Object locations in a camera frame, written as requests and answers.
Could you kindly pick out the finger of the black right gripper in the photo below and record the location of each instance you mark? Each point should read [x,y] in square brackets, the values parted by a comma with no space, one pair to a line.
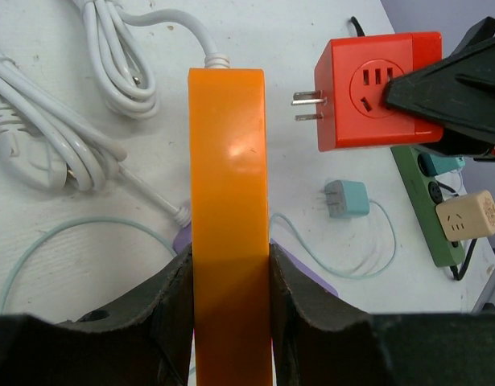
[457,93]

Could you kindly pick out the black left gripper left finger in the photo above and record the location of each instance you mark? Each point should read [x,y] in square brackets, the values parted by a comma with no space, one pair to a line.
[143,337]

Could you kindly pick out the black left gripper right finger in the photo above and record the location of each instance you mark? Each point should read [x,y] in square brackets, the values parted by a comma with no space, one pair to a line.
[319,339]

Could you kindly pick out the light blue charger plug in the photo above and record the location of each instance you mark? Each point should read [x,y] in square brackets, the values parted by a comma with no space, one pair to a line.
[432,165]

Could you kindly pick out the green power strip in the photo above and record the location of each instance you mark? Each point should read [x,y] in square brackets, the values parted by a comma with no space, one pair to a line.
[425,194]

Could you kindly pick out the purple power strip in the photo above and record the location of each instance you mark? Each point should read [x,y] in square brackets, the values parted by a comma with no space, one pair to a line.
[184,238]

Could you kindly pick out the red cube socket adapter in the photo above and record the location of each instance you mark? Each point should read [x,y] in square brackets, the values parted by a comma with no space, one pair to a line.
[350,79]

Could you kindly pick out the beige cube adapter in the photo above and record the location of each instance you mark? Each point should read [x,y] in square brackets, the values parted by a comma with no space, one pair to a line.
[467,217]

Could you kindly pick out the teal charger plug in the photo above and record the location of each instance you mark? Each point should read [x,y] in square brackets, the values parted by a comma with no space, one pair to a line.
[346,199]

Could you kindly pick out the orange power strip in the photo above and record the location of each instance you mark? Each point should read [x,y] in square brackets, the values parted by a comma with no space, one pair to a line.
[230,236]

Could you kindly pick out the white cord bundle purple strip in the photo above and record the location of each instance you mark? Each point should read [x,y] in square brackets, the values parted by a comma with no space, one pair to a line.
[47,145]

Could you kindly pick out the white cord bundle orange strip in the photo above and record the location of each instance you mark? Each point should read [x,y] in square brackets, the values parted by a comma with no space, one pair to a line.
[123,73]

